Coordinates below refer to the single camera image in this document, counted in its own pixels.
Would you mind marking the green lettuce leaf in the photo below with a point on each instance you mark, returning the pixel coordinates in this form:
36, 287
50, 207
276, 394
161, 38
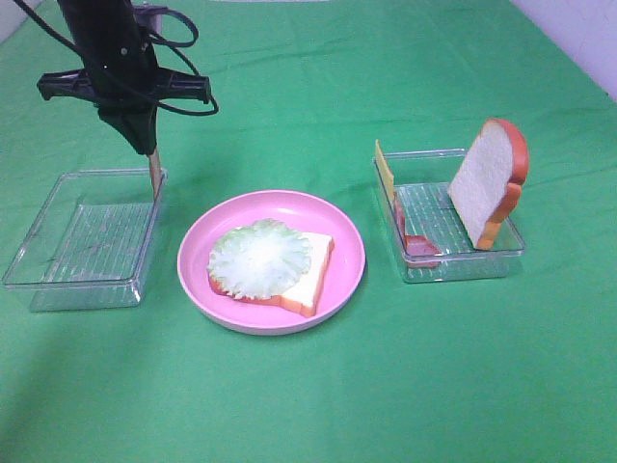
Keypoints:
259, 260

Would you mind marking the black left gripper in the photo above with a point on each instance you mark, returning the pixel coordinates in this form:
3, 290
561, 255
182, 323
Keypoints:
97, 84

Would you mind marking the right clear plastic container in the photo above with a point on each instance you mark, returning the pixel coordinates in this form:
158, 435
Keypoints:
421, 179

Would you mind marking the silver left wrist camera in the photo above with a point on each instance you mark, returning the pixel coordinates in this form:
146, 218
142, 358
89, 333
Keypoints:
149, 17

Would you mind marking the bacon strip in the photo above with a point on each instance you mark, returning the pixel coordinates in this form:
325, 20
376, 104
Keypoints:
155, 172
415, 245

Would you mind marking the pink plate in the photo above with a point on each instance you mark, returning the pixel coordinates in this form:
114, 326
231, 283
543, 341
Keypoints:
298, 210

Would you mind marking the toast bread slice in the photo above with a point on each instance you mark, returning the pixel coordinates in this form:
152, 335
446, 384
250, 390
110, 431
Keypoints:
489, 182
303, 297

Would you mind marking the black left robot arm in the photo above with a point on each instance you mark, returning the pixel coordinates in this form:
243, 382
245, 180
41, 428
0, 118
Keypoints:
108, 32

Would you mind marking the clear plastic container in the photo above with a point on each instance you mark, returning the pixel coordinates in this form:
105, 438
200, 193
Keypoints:
91, 243
421, 179

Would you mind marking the left clear plastic container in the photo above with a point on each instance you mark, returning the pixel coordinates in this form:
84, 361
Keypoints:
91, 243

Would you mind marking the yellow cheese slice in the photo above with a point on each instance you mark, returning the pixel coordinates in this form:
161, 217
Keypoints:
385, 172

